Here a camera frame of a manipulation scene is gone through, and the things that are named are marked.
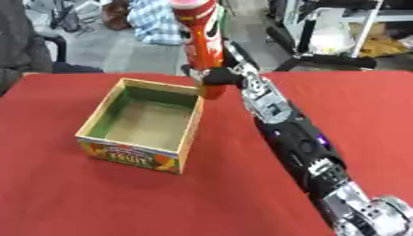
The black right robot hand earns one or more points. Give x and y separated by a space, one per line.
220 76

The red bottle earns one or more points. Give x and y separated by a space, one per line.
201 43

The silver and black right robot arm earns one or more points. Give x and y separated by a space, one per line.
301 144

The open cardboard box green inside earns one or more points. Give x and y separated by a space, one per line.
142 123

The blue white checked cloth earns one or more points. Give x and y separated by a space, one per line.
156 21

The brown bag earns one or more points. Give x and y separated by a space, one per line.
115 15

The yellow bag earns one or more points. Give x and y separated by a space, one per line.
382 46

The person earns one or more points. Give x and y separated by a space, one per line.
16 43

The white metal cart frame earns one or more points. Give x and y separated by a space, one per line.
344 21

